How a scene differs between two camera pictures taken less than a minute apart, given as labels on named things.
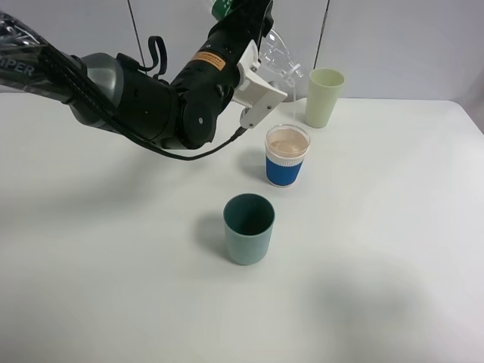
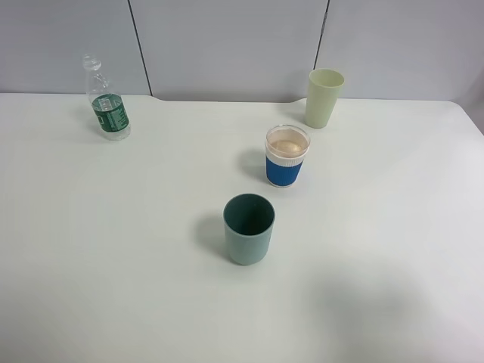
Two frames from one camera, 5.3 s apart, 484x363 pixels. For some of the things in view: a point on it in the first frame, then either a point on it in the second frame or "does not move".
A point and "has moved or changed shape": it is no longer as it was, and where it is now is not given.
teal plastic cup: x=249 y=221 does not move
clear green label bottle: x=273 y=56 has moved or changed shape
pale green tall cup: x=324 y=86 does not move
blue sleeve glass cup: x=286 y=147 does not move
